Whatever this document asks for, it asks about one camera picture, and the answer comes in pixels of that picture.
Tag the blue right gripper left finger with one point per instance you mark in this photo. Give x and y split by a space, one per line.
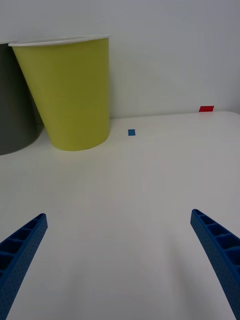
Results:
18 252

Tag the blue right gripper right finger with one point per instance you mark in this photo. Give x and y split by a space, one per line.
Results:
220 250

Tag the grey plastic waste bin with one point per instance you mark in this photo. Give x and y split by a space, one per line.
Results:
15 100

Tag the yellow-green plastic waste bin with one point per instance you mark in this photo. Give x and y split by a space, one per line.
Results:
72 95

